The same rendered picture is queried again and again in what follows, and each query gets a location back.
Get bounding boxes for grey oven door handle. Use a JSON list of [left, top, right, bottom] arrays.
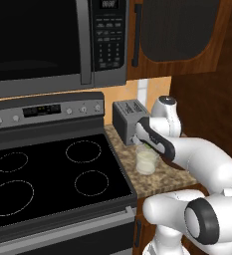
[[0, 205, 137, 255]]

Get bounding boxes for black microwave oven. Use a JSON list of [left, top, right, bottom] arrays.
[[0, 0, 130, 101]]

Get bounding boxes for glass of lemonade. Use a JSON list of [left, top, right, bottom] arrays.
[[134, 143, 160, 176]]

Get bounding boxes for black stove with hob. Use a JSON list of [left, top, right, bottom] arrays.
[[0, 92, 139, 255]]

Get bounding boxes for black cupboard handle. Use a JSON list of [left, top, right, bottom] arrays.
[[134, 218, 142, 249], [130, 3, 142, 68]]

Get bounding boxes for grey microwave door handle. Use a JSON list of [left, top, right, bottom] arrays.
[[75, 0, 95, 86]]

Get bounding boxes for grey toaster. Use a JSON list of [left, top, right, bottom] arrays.
[[112, 99, 152, 146]]

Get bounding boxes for black lower cupboard handle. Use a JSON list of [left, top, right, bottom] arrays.
[[134, 218, 142, 249]]

